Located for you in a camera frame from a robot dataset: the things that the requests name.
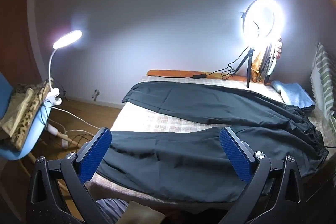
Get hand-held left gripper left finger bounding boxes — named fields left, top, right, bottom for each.
left=25, top=127, right=112, bottom=224

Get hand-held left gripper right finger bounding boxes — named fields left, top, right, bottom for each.
left=219, top=127, right=306, bottom=224

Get black pants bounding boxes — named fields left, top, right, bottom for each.
left=96, top=81, right=329, bottom=202

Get person's striped clothing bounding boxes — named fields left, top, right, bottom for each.
left=96, top=198, right=130, bottom=224

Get blue chair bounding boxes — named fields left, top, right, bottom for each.
left=0, top=73, right=69, bottom=177

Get plaid bed blanket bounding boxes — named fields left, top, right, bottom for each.
left=87, top=74, right=336, bottom=210

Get leopard print cloth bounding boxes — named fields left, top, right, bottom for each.
left=10, top=78, right=54, bottom=151

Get light blue towel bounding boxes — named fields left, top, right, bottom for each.
left=272, top=80, right=316, bottom=110

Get black tripod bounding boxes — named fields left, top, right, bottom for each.
left=234, top=47, right=256, bottom=88

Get beige satin cloth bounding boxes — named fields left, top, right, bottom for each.
left=0, top=84, right=34, bottom=136

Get golden patterned cloth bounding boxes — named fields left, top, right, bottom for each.
left=251, top=51, right=264, bottom=83

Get black leaning frames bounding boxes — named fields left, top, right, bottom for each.
left=260, top=39, right=280, bottom=84

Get green striped white cloth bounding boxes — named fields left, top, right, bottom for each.
left=310, top=43, right=336, bottom=132

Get white gooseneck clip lamp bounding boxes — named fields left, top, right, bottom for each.
left=43, top=30, right=83, bottom=106

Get brown wooden door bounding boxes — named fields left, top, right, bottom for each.
left=0, top=0, right=42, bottom=88

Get white lamp cable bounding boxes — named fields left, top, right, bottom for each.
left=50, top=105, right=98, bottom=146

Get black ring light cable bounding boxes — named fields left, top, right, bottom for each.
left=205, top=48, right=250, bottom=80

